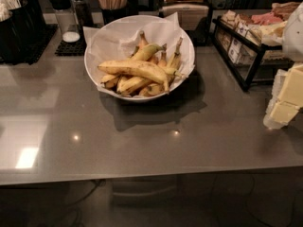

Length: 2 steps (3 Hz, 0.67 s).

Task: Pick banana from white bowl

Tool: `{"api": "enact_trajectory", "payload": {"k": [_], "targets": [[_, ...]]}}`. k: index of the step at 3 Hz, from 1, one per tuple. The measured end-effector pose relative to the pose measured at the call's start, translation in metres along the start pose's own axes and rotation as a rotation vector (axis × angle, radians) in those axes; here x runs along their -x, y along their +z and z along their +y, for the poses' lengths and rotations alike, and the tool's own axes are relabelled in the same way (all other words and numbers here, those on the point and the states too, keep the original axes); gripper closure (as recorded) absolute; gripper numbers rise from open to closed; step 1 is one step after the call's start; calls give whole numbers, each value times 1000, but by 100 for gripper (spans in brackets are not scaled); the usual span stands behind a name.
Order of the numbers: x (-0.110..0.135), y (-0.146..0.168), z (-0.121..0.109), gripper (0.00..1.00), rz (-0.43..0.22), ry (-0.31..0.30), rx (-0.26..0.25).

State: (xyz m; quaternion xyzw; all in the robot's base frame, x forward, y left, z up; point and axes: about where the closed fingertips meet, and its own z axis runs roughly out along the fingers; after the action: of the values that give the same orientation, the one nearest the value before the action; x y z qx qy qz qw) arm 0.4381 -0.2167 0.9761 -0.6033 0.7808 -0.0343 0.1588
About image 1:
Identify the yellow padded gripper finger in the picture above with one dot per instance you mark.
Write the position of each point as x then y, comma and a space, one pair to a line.
287, 97

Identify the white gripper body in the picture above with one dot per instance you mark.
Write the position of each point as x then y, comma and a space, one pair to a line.
294, 37

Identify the large top yellow banana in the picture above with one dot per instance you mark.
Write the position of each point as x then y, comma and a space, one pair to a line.
142, 69

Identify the right upright yellow banana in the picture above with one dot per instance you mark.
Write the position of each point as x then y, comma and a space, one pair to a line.
175, 58

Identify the front small spotted banana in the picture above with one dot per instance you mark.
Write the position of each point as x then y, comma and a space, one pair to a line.
152, 89

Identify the greenish banana at back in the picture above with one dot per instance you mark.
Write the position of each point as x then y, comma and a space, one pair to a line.
147, 51

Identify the white bowl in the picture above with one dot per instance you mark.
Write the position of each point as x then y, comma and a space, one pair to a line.
94, 70

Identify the lower front yellow banana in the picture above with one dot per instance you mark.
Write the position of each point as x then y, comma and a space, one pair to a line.
132, 84

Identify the left small yellow banana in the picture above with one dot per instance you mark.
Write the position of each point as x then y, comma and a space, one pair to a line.
110, 81

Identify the brown napkin dispenser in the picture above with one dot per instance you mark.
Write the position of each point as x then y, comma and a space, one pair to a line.
190, 12

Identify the white paper liner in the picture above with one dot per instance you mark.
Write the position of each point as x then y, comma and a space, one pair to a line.
110, 38

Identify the cup of wooden stirrers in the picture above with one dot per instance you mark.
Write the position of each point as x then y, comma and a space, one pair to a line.
112, 10

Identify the dark pepper shaker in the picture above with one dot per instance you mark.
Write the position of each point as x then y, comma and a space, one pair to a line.
83, 12

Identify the small black rubber mat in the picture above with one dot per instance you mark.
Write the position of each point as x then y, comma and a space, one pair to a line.
72, 49

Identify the glass sugar shaker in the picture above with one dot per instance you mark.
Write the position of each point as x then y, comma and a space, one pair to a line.
66, 20

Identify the black container with packets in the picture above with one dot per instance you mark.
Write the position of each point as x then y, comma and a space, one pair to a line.
21, 24

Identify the black wire condiment rack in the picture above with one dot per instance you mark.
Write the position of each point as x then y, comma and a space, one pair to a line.
248, 63

